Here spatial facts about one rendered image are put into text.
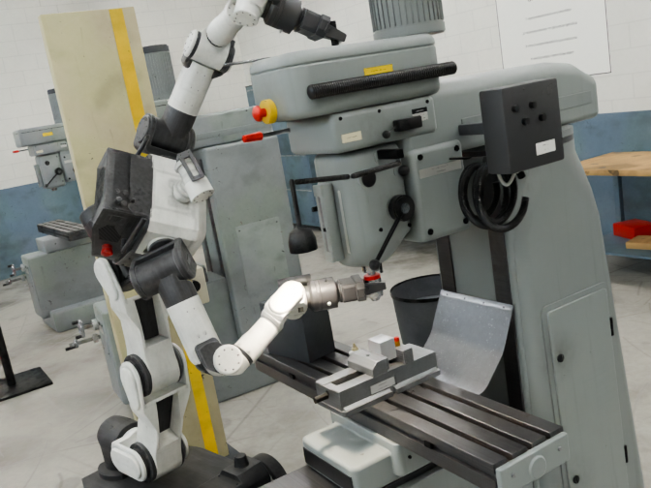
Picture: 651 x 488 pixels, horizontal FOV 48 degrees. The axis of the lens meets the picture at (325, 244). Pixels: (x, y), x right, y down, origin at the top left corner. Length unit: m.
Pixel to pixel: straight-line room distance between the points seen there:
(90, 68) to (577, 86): 2.10
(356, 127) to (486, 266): 0.65
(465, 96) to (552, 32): 4.89
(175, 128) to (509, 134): 0.93
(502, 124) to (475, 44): 5.80
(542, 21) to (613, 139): 1.25
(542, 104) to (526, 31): 5.24
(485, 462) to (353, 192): 0.73
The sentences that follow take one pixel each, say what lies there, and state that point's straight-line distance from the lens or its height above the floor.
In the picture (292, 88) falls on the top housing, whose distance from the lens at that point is 1.76.
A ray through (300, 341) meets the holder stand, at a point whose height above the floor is 1.01.
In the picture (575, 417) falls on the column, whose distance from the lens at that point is 2.41.
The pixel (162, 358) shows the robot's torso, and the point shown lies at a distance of 2.36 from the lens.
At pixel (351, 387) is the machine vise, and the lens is 1.99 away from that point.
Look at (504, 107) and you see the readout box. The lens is 1.81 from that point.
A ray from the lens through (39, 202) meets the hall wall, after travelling 10.81.
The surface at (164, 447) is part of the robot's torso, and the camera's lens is 2.53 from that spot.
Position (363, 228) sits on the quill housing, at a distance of 1.89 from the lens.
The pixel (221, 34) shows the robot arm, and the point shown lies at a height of 1.98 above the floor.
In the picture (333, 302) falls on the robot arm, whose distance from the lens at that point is 1.99.
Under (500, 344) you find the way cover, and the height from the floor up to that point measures 0.99.
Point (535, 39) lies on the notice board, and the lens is 7.07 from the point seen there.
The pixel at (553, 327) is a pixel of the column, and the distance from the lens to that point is 2.26.
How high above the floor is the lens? 1.79
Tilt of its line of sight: 12 degrees down
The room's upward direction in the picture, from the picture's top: 10 degrees counter-clockwise
